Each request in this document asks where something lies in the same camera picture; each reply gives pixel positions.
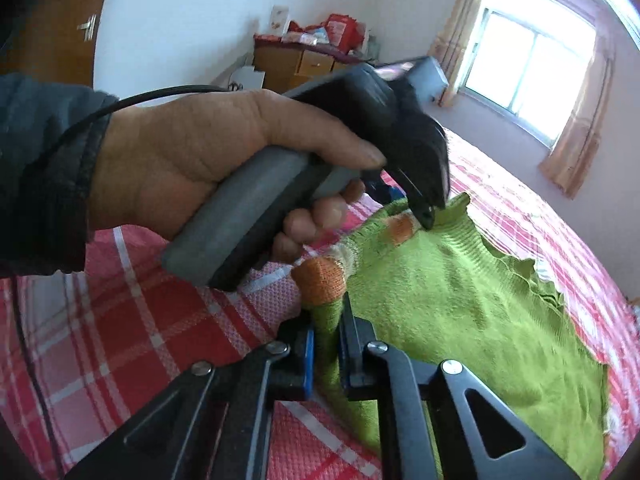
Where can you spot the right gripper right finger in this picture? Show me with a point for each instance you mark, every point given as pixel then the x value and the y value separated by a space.
pixel 438 421

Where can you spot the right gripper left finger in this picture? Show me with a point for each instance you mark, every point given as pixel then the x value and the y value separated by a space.
pixel 211 422

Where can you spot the green knit sweater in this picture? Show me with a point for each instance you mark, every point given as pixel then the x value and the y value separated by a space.
pixel 447 293

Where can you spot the dark jacket sleeve forearm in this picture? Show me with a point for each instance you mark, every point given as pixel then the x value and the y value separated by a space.
pixel 46 180

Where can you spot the person's left hand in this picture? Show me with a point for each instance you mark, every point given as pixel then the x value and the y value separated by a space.
pixel 157 165

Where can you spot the red plaid bed sheet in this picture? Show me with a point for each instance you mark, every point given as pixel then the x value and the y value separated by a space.
pixel 81 353

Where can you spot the wooden desk with drawers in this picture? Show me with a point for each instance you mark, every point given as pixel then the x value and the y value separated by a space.
pixel 287 65

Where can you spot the red gift bag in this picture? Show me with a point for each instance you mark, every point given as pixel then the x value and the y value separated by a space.
pixel 344 32

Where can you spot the left beige curtain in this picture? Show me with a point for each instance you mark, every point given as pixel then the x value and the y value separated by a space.
pixel 452 44

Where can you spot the beige curtain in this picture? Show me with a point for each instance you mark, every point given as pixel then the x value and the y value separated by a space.
pixel 571 157
pixel 452 44

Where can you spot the right beige curtain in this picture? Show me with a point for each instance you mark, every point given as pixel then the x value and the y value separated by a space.
pixel 571 157

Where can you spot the window with bright light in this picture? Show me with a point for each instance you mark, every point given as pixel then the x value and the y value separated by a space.
pixel 529 59

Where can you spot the wooden door with handle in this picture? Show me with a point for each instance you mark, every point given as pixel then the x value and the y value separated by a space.
pixel 56 42

